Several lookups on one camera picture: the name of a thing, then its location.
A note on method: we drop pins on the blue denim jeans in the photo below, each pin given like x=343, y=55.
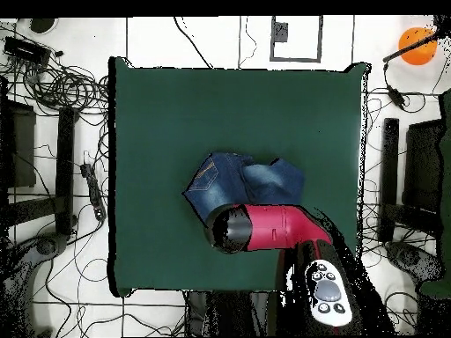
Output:
x=218, y=176

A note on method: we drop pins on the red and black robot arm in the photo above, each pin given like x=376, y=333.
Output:
x=275, y=225

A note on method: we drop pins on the dark green table cloth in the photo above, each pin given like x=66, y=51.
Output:
x=158, y=123

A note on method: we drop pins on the black power strip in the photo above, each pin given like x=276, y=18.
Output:
x=93, y=190

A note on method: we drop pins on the black stand foot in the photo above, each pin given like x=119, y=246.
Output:
x=65, y=169
x=389, y=169

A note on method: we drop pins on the grey chair base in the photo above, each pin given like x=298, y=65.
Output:
x=412, y=258
x=45, y=246

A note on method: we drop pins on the black power adapter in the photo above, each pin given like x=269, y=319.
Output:
x=396, y=96

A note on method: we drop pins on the dark box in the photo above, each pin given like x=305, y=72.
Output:
x=21, y=148
x=422, y=165

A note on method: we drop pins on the dark green hanging cloth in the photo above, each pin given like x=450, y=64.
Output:
x=446, y=176

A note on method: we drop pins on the black rod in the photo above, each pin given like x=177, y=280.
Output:
x=405, y=50

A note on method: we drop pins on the orange round object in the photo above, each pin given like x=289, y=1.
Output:
x=419, y=56

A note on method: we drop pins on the black device box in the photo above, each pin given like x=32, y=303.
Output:
x=26, y=51

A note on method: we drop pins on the dark round object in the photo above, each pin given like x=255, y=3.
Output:
x=42, y=25

